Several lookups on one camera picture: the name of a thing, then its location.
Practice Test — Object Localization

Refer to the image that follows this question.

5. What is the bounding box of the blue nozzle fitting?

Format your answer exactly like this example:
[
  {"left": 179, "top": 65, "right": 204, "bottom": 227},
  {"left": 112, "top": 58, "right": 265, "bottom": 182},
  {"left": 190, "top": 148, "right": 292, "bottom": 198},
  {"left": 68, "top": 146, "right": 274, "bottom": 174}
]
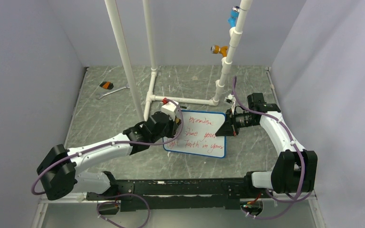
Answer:
[{"left": 228, "top": 6, "right": 240, "bottom": 28}]

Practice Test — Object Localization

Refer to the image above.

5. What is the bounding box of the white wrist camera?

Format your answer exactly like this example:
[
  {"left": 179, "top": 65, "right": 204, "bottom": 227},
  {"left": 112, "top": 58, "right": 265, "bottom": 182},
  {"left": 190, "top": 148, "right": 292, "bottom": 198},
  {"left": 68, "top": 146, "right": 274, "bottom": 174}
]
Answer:
[
  {"left": 224, "top": 94, "right": 236, "bottom": 105},
  {"left": 161, "top": 98, "right": 179, "bottom": 121}
]

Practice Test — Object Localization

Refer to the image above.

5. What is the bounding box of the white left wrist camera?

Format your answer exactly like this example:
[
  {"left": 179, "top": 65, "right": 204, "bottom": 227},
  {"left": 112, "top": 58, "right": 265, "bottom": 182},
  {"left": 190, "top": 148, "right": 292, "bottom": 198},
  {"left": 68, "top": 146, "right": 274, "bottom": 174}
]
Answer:
[{"left": 161, "top": 98, "right": 179, "bottom": 121}]

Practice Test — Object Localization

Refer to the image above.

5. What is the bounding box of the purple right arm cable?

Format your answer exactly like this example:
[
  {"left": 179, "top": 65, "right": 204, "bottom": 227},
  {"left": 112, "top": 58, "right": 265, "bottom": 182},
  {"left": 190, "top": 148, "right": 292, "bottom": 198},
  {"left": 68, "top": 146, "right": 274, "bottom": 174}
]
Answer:
[{"left": 231, "top": 76, "right": 314, "bottom": 220}]

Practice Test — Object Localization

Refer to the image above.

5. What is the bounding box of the silver wrench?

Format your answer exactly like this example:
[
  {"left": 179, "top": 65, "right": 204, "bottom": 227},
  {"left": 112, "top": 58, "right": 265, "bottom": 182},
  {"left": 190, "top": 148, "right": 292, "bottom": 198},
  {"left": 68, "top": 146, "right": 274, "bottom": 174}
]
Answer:
[{"left": 96, "top": 85, "right": 130, "bottom": 100}]

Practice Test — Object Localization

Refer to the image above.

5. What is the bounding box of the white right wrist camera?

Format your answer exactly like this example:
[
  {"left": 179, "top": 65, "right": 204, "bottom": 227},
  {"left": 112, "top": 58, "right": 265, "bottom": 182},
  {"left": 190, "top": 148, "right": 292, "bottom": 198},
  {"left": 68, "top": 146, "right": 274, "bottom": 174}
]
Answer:
[{"left": 224, "top": 94, "right": 236, "bottom": 105}]

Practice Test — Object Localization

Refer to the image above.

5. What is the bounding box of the orange black small tool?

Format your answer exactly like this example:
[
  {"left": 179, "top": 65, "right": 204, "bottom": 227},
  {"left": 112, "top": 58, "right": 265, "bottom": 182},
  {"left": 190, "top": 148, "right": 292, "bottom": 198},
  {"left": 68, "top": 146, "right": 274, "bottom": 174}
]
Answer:
[{"left": 99, "top": 81, "right": 114, "bottom": 90}]

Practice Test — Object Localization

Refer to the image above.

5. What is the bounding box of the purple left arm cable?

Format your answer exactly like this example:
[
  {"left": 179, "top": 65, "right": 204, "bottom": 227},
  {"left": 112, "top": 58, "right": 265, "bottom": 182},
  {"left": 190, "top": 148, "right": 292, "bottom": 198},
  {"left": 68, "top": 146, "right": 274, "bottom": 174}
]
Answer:
[{"left": 31, "top": 99, "right": 185, "bottom": 196}]

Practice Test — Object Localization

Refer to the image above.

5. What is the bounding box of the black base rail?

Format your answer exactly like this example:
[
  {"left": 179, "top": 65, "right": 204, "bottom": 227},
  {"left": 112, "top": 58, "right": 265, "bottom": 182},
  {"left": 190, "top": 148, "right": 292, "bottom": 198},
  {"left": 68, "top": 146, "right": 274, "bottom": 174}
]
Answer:
[{"left": 86, "top": 177, "right": 264, "bottom": 212}]

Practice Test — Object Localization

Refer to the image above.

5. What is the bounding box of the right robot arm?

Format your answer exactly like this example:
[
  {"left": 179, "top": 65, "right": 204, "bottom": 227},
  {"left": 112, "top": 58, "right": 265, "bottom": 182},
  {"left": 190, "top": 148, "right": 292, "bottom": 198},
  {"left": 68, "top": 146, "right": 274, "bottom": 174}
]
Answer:
[{"left": 216, "top": 93, "right": 317, "bottom": 197}]

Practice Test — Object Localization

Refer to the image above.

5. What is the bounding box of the yellow black eraser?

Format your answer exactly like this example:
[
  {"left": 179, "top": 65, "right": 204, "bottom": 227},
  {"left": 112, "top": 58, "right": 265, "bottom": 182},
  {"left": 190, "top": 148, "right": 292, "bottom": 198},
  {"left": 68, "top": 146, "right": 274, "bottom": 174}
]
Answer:
[{"left": 174, "top": 117, "right": 182, "bottom": 126}]

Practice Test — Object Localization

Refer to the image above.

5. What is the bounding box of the orange nozzle fitting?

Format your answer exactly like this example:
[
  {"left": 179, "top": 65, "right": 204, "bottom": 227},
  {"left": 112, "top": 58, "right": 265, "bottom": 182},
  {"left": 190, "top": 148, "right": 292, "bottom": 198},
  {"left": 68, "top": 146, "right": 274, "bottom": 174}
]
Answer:
[{"left": 211, "top": 45, "right": 229, "bottom": 57}]

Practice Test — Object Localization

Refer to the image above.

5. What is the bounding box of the blue framed whiteboard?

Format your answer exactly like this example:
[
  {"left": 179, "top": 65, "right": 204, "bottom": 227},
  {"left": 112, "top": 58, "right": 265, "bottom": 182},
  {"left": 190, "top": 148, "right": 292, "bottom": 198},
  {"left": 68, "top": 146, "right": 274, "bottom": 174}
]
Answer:
[{"left": 163, "top": 111, "right": 226, "bottom": 158}]

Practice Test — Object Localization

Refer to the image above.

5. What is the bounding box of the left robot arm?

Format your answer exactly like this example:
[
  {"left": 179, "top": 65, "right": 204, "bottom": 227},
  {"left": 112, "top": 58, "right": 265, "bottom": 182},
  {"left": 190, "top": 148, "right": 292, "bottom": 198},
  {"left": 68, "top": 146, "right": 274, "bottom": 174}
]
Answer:
[{"left": 31, "top": 112, "right": 184, "bottom": 200}]

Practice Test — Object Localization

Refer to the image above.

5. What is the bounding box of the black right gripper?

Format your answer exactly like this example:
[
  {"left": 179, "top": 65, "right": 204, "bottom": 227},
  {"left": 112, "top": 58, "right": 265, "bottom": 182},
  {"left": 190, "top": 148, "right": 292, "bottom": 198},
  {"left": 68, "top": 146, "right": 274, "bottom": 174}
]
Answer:
[{"left": 215, "top": 108, "right": 258, "bottom": 137}]

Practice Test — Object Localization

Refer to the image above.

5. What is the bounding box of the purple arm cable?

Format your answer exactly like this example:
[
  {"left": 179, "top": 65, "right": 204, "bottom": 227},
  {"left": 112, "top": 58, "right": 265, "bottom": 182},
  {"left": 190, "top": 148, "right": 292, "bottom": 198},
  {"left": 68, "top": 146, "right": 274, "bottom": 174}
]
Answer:
[
  {"left": 31, "top": 99, "right": 185, "bottom": 196},
  {"left": 231, "top": 76, "right": 314, "bottom": 220}
]

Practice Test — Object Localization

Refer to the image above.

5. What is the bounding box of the white pvc pipe frame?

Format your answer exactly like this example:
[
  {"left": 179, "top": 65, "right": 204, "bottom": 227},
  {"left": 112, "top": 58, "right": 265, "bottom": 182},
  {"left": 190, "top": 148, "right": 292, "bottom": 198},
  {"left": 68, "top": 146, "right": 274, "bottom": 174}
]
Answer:
[{"left": 105, "top": 0, "right": 253, "bottom": 121}]

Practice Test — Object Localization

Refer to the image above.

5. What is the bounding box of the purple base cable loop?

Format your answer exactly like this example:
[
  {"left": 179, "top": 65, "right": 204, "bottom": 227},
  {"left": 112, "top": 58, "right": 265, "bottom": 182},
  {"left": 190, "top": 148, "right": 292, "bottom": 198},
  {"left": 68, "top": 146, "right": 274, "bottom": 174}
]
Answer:
[{"left": 96, "top": 196, "right": 152, "bottom": 228}]

